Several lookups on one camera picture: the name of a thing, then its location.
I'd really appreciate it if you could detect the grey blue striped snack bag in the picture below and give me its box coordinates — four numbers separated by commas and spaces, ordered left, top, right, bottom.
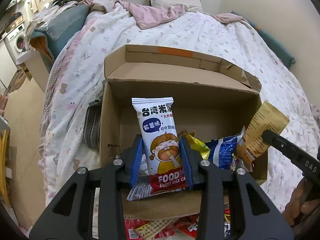
126, 153, 152, 201

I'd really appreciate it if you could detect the white rice cake packet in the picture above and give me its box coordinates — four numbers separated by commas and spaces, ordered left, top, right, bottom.
131, 97, 187, 194

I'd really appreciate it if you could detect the yellow snack bag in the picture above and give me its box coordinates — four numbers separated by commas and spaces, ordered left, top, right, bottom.
178, 130, 210, 160

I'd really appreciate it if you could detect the large red snack bag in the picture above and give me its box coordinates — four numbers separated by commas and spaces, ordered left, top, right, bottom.
175, 214, 199, 239

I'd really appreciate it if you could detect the blue white snack bag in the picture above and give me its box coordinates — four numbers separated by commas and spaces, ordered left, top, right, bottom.
205, 135, 241, 170

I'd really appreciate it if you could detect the red snack pouch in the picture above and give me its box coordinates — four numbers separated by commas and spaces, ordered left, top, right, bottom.
124, 219, 175, 240

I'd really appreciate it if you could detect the checkered wafer packet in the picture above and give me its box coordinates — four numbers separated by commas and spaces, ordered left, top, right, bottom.
135, 219, 172, 239

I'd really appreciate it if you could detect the colourful duck snack bag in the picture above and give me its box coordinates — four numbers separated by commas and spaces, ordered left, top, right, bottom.
223, 207, 231, 239

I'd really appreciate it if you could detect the right hand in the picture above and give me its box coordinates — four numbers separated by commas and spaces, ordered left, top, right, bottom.
283, 178, 319, 226

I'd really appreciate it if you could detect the open brown cardboard box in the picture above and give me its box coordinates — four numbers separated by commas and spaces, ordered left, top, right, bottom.
99, 44, 270, 222

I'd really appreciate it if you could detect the dark striped garment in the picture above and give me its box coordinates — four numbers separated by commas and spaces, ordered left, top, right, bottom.
83, 96, 103, 152

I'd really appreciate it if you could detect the teal bed bolster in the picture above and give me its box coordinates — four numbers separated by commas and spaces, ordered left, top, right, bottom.
231, 11, 296, 70

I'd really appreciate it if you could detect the white patterned duvet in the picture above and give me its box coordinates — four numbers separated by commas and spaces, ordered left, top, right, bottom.
39, 7, 319, 203

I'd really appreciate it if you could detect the pink blanket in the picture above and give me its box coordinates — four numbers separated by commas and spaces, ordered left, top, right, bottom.
91, 0, 245, 30

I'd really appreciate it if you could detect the grey pillow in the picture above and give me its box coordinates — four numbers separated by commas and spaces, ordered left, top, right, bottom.
150, 0, 203, 12

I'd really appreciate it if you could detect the white washing machine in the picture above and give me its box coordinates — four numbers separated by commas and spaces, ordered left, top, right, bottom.
4, 23, 25, 62

